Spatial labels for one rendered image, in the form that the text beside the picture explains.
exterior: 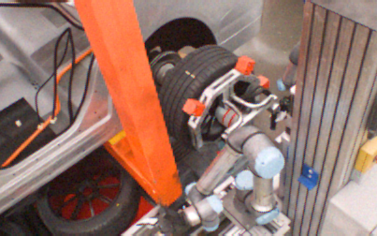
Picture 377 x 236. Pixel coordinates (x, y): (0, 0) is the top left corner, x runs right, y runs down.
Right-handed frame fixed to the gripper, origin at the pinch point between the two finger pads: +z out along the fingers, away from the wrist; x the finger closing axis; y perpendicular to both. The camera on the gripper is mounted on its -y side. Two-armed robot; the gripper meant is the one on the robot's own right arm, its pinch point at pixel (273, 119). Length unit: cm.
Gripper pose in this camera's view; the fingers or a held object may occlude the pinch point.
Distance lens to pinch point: 249.4
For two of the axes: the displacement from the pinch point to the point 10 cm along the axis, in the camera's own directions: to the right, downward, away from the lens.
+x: 6.5, 5.2, -5.5
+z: -7.5, 5.6, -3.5
